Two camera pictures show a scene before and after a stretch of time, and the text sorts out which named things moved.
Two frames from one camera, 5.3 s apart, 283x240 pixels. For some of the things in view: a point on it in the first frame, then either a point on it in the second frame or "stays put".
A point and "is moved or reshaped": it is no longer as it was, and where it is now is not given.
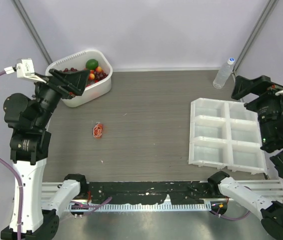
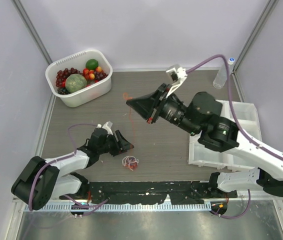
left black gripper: x=69 y=83 → x=119 y=147
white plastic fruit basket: x=78 y=61 stays put
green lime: x=91 y=64 stays put
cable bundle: x=97 y=130 is moved or reshaped
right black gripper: x=263 y=86 → x=145 y=106
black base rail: x=150 y=192 stays put
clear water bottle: x=223 y=74 stays put
